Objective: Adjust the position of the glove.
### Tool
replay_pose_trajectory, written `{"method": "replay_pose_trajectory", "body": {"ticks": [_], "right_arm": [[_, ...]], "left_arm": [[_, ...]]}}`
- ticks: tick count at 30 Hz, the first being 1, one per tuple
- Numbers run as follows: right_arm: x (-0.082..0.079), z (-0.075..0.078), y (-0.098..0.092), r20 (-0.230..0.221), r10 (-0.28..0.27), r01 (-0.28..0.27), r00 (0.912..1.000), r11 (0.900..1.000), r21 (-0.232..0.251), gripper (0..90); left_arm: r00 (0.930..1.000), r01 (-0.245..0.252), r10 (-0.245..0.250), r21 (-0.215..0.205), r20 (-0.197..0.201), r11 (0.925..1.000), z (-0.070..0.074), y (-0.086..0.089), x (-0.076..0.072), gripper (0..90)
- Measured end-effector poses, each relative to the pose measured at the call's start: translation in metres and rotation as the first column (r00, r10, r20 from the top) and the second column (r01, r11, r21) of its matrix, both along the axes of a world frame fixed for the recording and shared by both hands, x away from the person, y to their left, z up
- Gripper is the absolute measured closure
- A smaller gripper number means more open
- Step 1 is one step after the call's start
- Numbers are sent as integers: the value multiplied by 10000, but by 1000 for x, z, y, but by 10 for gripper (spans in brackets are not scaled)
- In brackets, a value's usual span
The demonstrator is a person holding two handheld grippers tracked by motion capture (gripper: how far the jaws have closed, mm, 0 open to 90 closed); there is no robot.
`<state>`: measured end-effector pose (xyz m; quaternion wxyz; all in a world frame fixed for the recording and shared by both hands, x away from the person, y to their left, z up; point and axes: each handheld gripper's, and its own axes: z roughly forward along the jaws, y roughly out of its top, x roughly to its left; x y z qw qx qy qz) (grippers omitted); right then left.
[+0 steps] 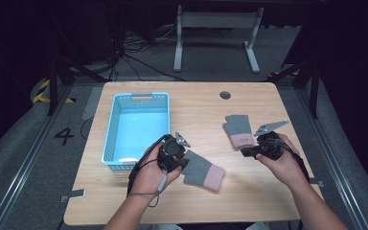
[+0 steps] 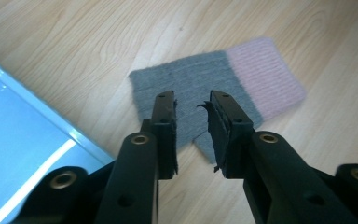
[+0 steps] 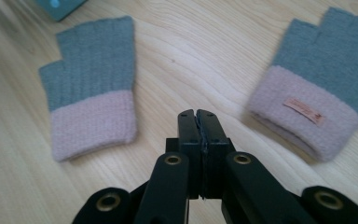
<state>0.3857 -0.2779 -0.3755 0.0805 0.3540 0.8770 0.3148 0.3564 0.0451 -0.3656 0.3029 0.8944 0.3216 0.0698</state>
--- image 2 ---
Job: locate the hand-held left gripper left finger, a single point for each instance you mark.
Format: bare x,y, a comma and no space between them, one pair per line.
143,168

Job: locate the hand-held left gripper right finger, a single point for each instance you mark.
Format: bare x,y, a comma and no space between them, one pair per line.
261,168

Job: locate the grey and pink knitted sock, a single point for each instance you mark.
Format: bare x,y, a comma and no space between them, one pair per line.
205,90

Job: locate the light blue tray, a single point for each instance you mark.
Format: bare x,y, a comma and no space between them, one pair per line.
21,149

